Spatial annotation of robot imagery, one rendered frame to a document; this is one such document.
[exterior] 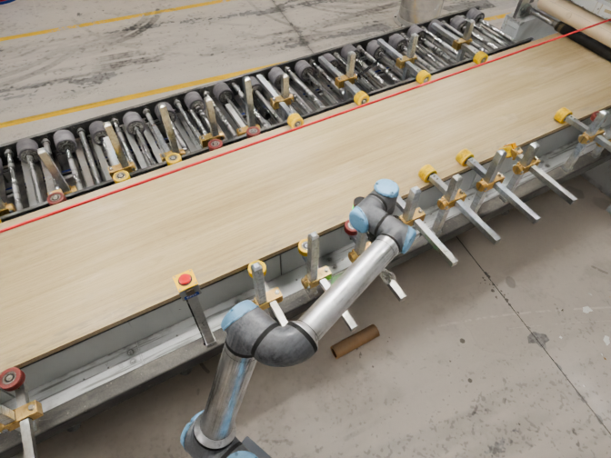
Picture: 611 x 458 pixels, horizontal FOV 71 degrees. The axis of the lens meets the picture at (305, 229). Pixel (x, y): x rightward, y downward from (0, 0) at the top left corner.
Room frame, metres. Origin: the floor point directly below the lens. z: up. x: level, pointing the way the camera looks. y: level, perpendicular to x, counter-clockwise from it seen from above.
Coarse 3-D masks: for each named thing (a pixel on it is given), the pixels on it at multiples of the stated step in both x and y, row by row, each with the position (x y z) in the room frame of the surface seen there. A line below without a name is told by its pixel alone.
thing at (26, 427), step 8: (24, 384) 0.51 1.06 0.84; (16, 392) 0.48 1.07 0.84; (24, 392) 0.49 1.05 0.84; (16, 400) 0.46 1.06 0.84; (24, 400) 0.46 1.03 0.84; (24, 424) 0.37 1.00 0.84; (32, 424) 0.38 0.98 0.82; (24, 432) 0.35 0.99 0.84; (32, 432) 0.35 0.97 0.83; (24, 440) 0.32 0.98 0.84; (32, 440) 0.32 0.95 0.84; (24, 448) 0.29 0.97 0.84; (32, 448) 0.30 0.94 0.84; (32, 456) 0.27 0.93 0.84
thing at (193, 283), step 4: (184, 272) 0.79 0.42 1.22; (188, 272) 0.79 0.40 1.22; (192, 272) 0.79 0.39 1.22; (176, 276) 0.77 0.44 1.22; (192, 276) 0.77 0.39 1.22; (176, 280) 0.75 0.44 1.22; (192, 280) 0.76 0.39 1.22; (196, 280) 0.76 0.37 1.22; (176, 284) 0.74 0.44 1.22; (180, 284) 0.74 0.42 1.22; (184, 284) 0.74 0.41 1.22; (188, 284) 0.74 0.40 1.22; (192, 284) 0.74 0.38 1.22; (196, 284) 0.74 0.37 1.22; (180, 288) 0.72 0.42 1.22; (184, 288) 0.72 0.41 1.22; (188, 288) 0.73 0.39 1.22; (196, 288) 0.74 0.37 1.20; (180, 292) 0.71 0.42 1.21; (184, 292) 0.72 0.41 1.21; (200, 292) 0.74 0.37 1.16; (184, 296) 0.71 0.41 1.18; (184, 300) 0.71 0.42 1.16
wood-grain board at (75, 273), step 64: (512, 64) 2.67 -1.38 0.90; (576, 64) 2.68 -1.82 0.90; (320, 128) 1.96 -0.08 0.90; (384, 128) 1.97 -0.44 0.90; (448, 128) 1.98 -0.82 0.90; (512, 128) 1.99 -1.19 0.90; (128, 192) 1.45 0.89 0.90; (192, 192) 1.46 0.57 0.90; (256, 192) 1.46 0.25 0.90; (320, 192) 1.47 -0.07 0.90; (0, 256) 1.05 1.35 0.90; (64, 256) 1.06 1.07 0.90; (128, 256) 1.06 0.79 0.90; (192, 256) 1.07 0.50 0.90; (256, 256) 1.07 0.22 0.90; (0, 320) 0.75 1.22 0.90; (64, 320) 0.75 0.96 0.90
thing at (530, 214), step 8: (472, 160) 1.65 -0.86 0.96; (472, 168) 1.62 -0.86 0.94; (480, 168) 1.59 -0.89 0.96; (496, 184) 1.48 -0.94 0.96; (504, 192) 1.44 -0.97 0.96; (512, 200) 1.39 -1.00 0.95; (520, 200) 1.38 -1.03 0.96; (520, 208) 1.34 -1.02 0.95; (528, 208) 1.33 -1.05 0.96; (528, 216) 1.29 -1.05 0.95; (536, 216) 1.28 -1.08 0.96
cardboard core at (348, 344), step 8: (368, 328) 1.12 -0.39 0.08; (376, 328) 1.11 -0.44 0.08; (352, 336) 1.06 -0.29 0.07; (360, 336) 1.06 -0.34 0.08; (368, 336) 1.06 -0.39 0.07; (376, 336) 1.08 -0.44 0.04; (336, 344) 1.01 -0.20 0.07; (344, 344) 1.01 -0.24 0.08; (352, 344) 1.01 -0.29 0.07; (360, 344) 1.02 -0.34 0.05; (336, 352) 0.96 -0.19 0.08; (344, 352) 0.97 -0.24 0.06
